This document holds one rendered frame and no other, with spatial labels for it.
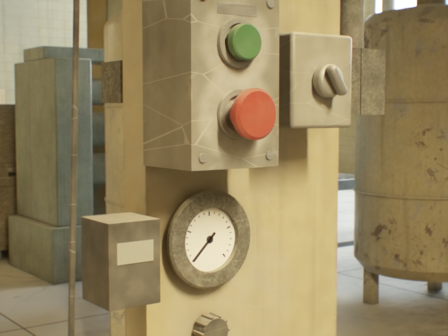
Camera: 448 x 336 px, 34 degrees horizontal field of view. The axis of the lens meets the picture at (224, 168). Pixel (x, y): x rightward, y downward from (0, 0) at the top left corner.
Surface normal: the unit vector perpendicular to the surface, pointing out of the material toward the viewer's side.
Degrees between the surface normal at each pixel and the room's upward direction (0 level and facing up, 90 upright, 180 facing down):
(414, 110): 90
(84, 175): 90
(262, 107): 90
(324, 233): 90
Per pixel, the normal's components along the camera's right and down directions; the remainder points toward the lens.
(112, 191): -0.89, 0.04
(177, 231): 0.59, 0.06
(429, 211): -0.23, 0.07
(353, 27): 0.04, 0.07
